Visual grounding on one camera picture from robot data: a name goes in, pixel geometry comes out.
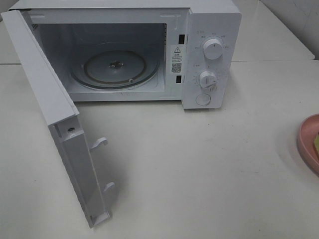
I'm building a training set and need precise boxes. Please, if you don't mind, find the round white door button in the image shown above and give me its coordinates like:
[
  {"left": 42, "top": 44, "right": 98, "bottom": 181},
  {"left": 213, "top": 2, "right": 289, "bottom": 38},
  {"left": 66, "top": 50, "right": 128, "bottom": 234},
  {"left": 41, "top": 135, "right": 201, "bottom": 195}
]
[{"left": 196, "top": 94, "right": 211, "bottom": 106}]

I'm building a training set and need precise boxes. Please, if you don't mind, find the white timer knob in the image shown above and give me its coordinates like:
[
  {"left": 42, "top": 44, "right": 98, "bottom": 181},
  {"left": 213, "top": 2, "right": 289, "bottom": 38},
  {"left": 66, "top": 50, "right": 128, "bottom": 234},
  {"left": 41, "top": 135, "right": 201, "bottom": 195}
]
[{"left": 199, "top": 71, "right": 217, "bottom": 89}]

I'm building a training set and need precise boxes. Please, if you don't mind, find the white microwave door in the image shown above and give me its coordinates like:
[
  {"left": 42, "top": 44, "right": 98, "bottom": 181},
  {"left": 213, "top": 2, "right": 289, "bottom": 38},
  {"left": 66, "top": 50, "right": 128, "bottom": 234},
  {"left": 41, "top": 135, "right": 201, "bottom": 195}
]
[{"left": 2, "top": 10, "right": 111, "bottom": 228}]

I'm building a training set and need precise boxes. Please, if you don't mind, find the pink round plate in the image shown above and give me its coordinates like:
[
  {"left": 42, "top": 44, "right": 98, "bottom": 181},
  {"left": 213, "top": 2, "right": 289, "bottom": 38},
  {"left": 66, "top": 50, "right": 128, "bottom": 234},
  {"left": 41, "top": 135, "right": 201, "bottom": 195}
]
[{"left": 297, "top": 114, "right": 319, "bottom": 176}]

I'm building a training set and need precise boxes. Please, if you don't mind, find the white bread sandwich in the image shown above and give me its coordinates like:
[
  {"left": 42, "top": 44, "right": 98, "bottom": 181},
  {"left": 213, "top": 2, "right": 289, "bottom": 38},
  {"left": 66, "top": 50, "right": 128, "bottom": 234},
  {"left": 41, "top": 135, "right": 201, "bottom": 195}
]
[{"left": 313, "top": 133, "right": 319, "bottom": 160}]

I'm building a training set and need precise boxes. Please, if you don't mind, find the white microwave oven body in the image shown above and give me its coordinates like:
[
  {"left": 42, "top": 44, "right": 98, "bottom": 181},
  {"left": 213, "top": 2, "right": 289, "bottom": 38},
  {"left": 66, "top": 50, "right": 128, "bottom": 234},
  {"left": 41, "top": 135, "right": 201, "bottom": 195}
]
[{"left": 8, "top": 0, "right": 241, "bottom": 109}]

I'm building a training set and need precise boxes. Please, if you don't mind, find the upper white power knob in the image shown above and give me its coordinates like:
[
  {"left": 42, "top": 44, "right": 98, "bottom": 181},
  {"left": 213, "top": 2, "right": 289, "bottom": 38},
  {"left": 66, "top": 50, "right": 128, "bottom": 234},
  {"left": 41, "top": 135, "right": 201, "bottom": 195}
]
[{"left": 202, "top": 37, "right": 224, "bottom": 60}]

